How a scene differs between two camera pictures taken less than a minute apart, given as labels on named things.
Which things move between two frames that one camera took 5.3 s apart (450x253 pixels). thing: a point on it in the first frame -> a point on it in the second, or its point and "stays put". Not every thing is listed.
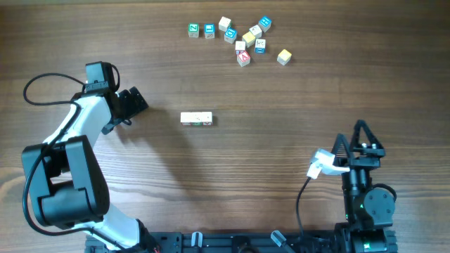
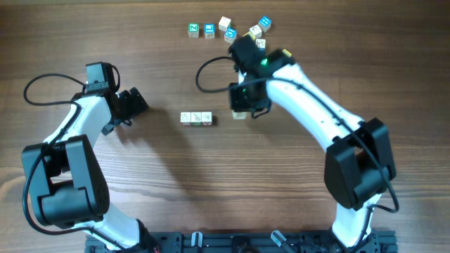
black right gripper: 372,159 -> 239,105
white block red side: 185,118 stays put
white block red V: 207,118 stays put
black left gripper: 133,107 stays put
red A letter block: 244,58 -> 239,115
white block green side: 197,119 stays put
